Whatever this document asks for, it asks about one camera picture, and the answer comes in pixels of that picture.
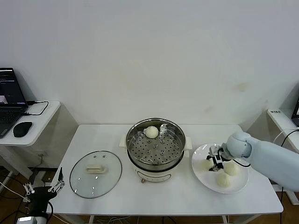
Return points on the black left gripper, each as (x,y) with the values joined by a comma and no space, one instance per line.
(39,198)

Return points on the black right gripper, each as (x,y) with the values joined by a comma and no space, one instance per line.
(219,158)

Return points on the white steamed baozi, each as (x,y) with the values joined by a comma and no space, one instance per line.
(223,180)
(231,169)
(206,166)
(151,132)

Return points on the round glass pot lid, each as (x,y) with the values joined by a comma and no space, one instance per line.
(95,169)

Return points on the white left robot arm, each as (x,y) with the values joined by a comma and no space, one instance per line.
(41,220)

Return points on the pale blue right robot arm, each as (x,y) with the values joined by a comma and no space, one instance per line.
(268,158)

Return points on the stainless steel steamer basket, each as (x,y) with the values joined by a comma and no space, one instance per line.
(174,163)

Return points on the large white plate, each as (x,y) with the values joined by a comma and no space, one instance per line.
(203,182)

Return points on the white table leg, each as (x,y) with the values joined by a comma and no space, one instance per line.
(225,219)
(92,219)

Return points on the cream electric cooker base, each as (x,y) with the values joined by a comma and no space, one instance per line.
(154,175)

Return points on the black computer mouse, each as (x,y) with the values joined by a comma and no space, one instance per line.
(22,129)

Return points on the white side table with laptop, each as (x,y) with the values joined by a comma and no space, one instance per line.
(46,123)

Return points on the black open laptop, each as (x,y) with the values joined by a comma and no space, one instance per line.
(9,116)

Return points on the white printed label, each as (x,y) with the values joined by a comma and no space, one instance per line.
(275,111)

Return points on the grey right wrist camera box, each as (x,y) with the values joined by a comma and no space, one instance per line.
(214,150)

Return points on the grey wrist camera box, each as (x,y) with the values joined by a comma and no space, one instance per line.
(214,150)
(26,220)

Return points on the white wall outlet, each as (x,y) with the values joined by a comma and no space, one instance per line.
(42,154)

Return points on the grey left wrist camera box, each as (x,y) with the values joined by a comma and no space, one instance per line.
(26,220)

